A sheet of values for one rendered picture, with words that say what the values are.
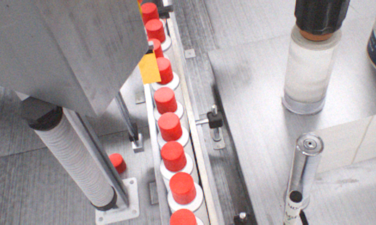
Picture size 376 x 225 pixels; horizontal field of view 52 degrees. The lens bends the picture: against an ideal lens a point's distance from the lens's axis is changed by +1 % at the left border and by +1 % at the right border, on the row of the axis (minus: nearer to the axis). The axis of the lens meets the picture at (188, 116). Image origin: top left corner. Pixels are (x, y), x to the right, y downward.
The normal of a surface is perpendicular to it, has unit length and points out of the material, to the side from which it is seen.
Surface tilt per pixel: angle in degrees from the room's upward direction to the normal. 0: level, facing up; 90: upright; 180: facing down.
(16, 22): 90
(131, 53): 90
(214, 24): 0
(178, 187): 2
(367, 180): 0
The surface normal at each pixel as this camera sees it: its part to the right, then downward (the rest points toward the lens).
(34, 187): -0.12, -0.58
